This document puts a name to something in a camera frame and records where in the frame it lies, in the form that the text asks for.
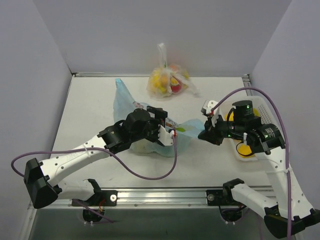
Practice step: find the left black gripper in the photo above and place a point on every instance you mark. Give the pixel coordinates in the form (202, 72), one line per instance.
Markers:
(155, 124)

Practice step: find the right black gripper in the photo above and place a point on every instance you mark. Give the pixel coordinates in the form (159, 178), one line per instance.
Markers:
(213, 130)

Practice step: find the light blue plastic bag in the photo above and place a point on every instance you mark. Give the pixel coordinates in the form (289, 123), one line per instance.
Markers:
(125, 104)

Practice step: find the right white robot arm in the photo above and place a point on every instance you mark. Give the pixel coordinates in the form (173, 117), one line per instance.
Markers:
(290, 212)

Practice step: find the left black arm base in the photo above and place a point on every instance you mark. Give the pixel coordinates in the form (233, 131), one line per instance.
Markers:
(93, 208)

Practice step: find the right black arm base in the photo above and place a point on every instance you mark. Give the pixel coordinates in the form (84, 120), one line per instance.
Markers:
(230, 210)

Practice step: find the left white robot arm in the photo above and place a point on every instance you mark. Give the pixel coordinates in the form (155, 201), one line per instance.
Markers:
(45, 180)

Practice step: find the clear tied bag of fruits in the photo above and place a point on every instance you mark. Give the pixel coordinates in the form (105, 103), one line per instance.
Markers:
(168, 79)

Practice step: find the orange yellow fake mango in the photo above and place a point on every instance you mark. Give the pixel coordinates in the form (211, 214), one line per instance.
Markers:
(256, 112)

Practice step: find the white plastic basket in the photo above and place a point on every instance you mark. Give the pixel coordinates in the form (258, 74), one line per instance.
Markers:
(266, 115)

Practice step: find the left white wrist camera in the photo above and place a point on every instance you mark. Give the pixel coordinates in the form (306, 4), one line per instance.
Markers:
(166, 137)

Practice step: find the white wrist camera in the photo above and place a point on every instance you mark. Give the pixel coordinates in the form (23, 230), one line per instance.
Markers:
(166, 137)
(211, 110)

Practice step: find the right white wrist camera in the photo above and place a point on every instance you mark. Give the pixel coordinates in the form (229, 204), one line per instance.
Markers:
(211, 110)

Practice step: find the aluminium front rail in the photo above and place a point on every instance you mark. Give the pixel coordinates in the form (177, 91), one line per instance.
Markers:
(148, 196)

